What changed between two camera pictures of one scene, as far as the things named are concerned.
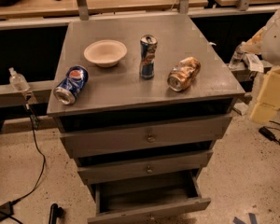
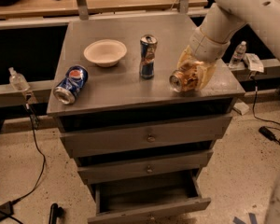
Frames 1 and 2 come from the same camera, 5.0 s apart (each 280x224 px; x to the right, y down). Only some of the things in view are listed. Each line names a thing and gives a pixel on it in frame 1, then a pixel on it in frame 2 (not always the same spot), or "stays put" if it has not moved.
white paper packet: x=254 y=63 stays put
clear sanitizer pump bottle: x=18 y=81 stays put
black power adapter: x=268 y=133 stays put
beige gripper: x=277 y=42 → x=205 y=49
